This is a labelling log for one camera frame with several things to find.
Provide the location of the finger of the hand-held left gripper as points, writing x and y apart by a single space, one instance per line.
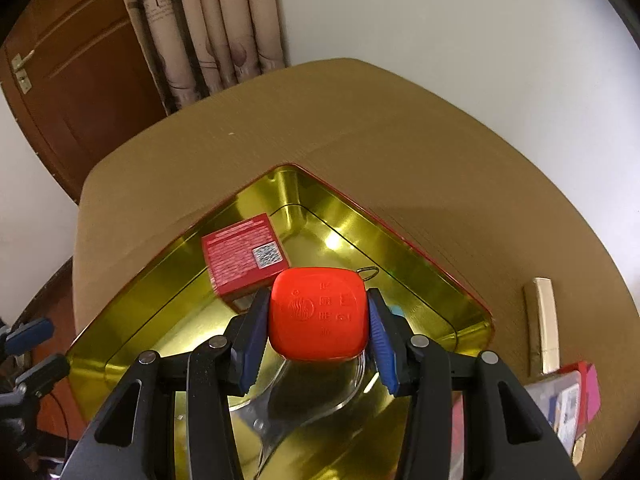
45 371
30 334

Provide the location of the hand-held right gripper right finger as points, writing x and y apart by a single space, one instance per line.
384 350

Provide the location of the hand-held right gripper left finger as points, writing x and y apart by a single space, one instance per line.
252 345

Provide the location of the red rounded square case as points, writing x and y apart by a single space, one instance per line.
320 315

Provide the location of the gold tin box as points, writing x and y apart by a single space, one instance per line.
165 300

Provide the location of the small blue object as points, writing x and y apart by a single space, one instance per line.
397 310

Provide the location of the small red cardboard box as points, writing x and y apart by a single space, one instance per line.
240 255

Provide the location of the cream and gold long box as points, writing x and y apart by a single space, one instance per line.
542 325

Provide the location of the brown wooden door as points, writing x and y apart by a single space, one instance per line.
85 100

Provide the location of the beige floral curtain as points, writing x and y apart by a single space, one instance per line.
210 25

